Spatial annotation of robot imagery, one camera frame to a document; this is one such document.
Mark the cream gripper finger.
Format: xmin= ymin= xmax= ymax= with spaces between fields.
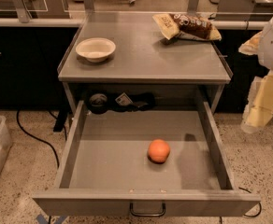
xmin=238 ymin=32 xmax=262 ymax=56
xmin=241 ymin=71 xmax=273 ymax=133

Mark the orange fruit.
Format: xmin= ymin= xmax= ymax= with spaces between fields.
xmin=148 ymin=139 xmax=170 ymax=163

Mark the grey counter cabinet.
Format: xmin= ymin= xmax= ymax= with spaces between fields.
xmin=59 ymin=12 xmax=231 ymax=111

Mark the grey open drawer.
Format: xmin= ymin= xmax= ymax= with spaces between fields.
xmin=33 ymin=102 xmax=260 ymax=217

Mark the brown and white chip bag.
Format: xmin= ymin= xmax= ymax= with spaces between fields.
xmin=152 ymin=13 xmax=222 ymax=41

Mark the white bowl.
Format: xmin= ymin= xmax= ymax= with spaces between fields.
xmin=75 ymin=37 xmax=116 ymax=63

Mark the black round device with tag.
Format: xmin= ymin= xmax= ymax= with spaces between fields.
xmin=85 ymin=92 xmax=156 ymax=114

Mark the blue tape on floor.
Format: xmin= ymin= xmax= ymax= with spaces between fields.
xmin=36 ymin=214 xmax=66 ymax=224

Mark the black floor cable right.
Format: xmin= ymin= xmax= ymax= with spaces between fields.
xmin=238 ymin=187 xmax=263 ymax=218

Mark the black floor cable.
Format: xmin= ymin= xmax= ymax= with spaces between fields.
xmin=16 ymin=109 xmax=68 ymax=169
xmin=238 ymin=187 xmax=263 ymax=218

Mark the black metal drawer handle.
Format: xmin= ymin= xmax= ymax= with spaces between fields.
xmin=129 ymin=203 xmax=166 ymax=217

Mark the black floor cable left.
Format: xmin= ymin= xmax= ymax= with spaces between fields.
xmin=16 ymin=109 xmax=68 ymax=169

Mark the white horizontal rail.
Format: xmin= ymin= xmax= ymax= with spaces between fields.
xmin=0 ymin=18 xmax=266 ymax=30

